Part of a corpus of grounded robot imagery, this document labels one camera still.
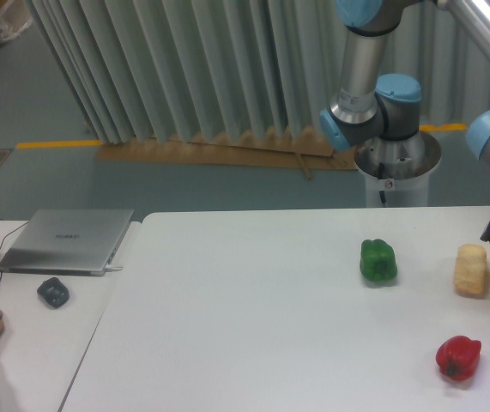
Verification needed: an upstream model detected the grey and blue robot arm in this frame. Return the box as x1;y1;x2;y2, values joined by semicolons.
319;1;490;243

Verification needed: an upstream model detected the green bell pepper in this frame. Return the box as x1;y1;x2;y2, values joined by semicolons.
360;239;398;282

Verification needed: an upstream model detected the red bell pepper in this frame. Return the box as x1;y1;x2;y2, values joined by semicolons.
435;336;482;382

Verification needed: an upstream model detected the beige bread roll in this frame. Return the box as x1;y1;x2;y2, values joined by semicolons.
453;244;487;297

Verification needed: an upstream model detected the brown cardboard sheet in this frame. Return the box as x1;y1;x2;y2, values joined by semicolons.
95;126;356;179

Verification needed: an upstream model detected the pale green pleated curtain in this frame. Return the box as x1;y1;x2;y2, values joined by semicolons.
24;0;490;144

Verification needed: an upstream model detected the silver closed laptop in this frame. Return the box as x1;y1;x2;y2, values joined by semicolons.
0;209;134;276

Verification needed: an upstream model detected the dark grey round controller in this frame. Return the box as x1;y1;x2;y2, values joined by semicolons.
37;277;70;309

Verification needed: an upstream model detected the black mouse cable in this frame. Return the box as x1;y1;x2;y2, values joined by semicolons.
0;213;36;310

